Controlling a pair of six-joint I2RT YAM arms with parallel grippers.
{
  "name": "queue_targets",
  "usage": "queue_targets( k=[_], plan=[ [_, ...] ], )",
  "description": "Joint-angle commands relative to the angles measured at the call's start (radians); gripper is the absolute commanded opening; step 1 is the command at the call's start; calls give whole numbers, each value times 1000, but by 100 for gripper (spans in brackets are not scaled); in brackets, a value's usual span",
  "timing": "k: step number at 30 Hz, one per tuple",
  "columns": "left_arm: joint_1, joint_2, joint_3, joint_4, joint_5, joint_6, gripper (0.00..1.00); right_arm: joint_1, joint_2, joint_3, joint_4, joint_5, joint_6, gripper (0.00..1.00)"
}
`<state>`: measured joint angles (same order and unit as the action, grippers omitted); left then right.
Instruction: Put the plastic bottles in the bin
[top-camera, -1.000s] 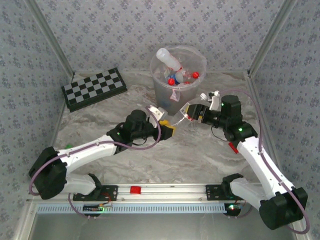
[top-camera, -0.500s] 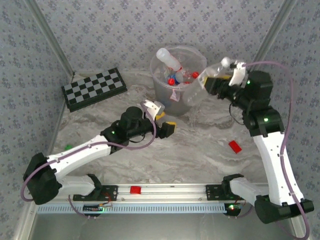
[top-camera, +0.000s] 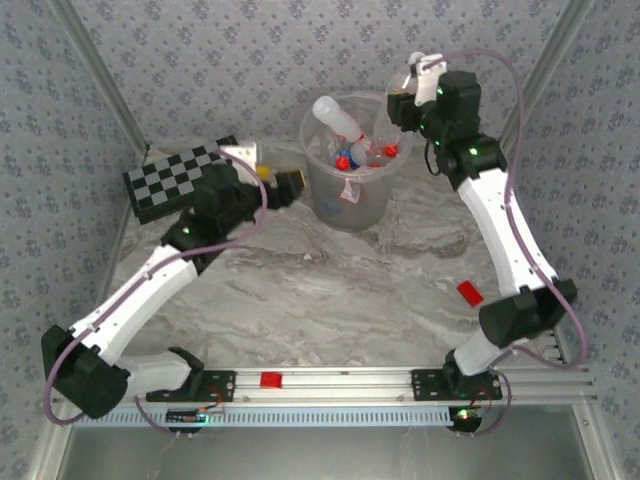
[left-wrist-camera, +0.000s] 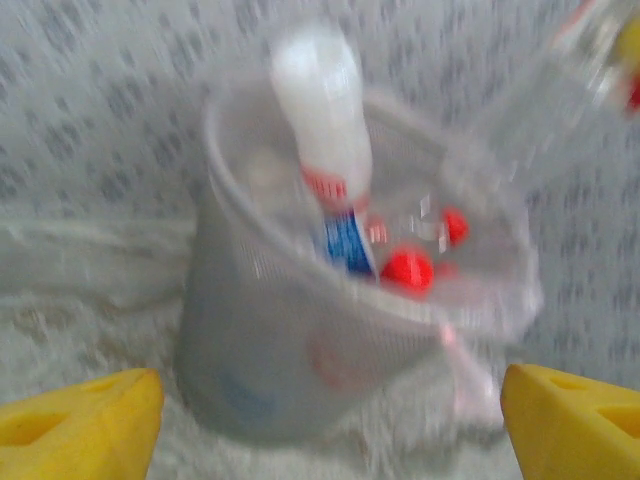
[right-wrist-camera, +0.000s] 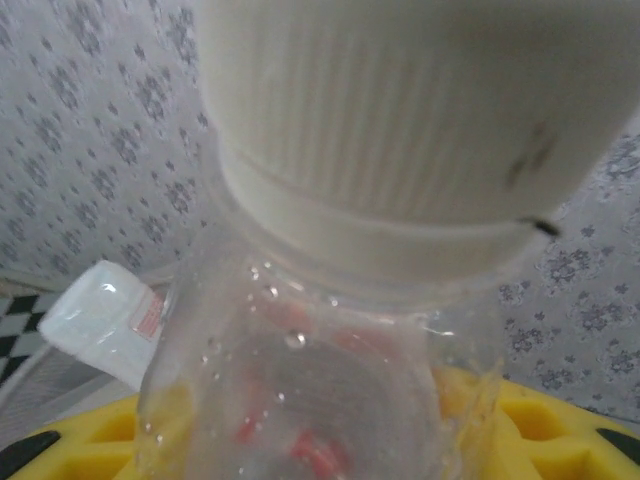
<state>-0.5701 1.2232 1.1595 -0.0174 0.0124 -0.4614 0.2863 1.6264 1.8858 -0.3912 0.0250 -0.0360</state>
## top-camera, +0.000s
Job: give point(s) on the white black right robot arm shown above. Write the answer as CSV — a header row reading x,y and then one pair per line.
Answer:
x,y
505,235

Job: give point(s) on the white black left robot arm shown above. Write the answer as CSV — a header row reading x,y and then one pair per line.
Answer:
x,y
145,290

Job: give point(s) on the translucent plastic bin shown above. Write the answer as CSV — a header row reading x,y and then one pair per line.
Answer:
x,y
350,210

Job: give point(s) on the black grey chessboard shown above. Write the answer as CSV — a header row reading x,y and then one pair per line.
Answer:
x,y
160,185

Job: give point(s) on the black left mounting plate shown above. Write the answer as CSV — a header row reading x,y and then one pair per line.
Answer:
x,y
220,387

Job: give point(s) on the black mounting plate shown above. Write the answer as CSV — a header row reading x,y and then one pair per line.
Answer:
x,y
220,387
425,385

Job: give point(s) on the red plastic block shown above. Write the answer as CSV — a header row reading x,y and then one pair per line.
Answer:
x,y
470,294

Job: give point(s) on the left circuit board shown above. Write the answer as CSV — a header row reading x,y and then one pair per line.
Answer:
x,y
185,416

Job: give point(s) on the circuit board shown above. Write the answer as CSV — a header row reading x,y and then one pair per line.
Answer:
x,y
465,417
185,416

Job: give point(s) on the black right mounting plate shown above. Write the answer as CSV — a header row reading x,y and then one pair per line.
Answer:
x,y
425,385

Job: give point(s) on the grey metal panel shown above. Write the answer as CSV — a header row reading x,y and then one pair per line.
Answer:
x,y
325,455

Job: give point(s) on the right circuit board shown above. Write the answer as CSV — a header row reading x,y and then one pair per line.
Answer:
x,y
465,417

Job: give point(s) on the aluminium frame post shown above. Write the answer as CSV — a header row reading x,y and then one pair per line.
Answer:
x,y
102,75
542,75

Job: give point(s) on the aluminium side rail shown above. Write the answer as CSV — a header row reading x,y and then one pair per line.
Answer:
x,y
559,345
125,230

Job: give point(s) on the red block on rail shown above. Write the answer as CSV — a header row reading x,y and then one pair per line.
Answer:
x,y
271,380

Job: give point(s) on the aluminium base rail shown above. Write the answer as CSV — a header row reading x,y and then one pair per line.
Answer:
x,y
350,382

